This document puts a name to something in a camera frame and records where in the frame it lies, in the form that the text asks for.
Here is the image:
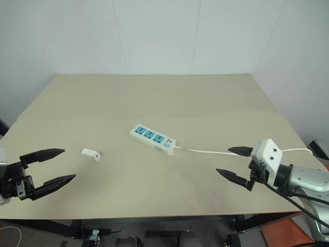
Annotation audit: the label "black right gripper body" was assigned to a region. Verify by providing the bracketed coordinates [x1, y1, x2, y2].
[245, 159, 268, 192]

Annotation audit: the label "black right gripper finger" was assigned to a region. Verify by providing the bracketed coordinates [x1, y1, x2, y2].
[216, 168, 249, 189]
[227, 146, 254, 157]

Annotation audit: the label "white power strip blue sockets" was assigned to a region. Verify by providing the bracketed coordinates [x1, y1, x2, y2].
[129, 123, 178, 156]

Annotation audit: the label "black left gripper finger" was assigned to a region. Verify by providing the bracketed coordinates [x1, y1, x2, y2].
[20, 148, 65, 168]
[28, 174, 77, 201]

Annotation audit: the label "table caster wheel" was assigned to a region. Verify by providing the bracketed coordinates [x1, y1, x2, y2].
[86, 228, 102, 247]
[223, 233, 242, 247]

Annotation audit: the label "white power cable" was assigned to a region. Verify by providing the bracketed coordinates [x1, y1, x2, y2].
[175, 145, 315, 156]

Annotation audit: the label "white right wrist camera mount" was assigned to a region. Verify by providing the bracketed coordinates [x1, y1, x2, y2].
[250, 138, 284, 186]

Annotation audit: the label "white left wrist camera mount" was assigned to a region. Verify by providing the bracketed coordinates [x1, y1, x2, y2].
[0, 146, 11, 206]

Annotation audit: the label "orange floor mat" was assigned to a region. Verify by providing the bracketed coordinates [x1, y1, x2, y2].
[259, 213, 318, 244]

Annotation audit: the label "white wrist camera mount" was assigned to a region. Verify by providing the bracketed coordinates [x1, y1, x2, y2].
[250, 138, 284, 186]
[0, 146, 11, 206]

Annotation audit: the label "white plug adapter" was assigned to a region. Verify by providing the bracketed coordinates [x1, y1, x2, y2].
[80, 148, 102, 163]

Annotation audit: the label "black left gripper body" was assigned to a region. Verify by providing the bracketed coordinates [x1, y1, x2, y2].
[0, 155, 35, 201]

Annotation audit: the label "black table frame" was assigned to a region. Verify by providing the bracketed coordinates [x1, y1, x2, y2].
[0, 210, 305, 240]

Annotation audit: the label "thin white floor cable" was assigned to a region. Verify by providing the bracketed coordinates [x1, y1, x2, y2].
[0, 226, 23, 247]

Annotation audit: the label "black object at wall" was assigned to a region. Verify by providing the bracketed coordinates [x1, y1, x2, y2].
[0, 116, 9, 137]

